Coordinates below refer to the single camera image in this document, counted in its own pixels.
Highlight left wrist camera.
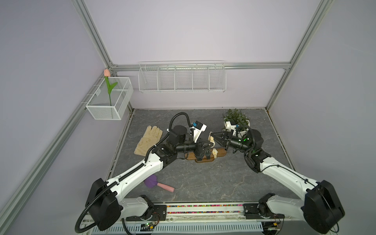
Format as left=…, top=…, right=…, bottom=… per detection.
left=190, top=121, right=207, bottom=143

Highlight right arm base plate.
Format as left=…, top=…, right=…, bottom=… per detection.
left=243, top=203, right=285, bottom=220

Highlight aluminium frame profiles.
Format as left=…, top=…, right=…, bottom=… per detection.
left=1, top=1, right=333, bottom=235

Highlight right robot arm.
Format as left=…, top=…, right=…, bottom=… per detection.
left=210, top=128, right=345, bottom=234

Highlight artificial pink tulip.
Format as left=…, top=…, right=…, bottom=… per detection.
left=104, top=69, right=118, bottom=106

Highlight white wire shelf basket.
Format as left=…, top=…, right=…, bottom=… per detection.
left=138, top=60, right=227, bottom=93

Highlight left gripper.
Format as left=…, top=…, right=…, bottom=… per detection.
left=176, top=136, right=213, bottom=157

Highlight purple pink brush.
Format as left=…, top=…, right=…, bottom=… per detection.
left=144, top=174, right=175, bottom=193

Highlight wooden watch stand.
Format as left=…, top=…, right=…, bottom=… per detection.
left=185, top=148, right=227, bottom=163

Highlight white vented cable duct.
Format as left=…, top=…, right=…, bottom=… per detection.
left=90, top=221, right=263, bottom=235

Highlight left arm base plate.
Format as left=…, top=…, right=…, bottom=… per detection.
left=126, top=205, right=167, bottom=221

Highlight beige work glove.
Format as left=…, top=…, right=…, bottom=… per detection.
left=134, top=126, right=163, bottom=157

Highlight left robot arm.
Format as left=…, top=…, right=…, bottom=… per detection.
left=74, top=112, right=213, bottom=234

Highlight chunky black watch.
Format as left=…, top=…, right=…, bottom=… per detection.
left=194, top=143, right=205, bottom=161

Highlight potted green plant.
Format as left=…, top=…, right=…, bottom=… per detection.
left=224, top=109, right=250, bottom=129

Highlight white mesh box basket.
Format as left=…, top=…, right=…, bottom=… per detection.
left=86, top=77, right=134, bottom=120

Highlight slim black watch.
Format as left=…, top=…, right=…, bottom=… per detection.
left=204, top=149, right=212, bottom=160

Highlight beige watch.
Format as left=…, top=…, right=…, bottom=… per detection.
left=211, top=148, right=218, bottom=159
left=208, top=132, right=215, bottom=147

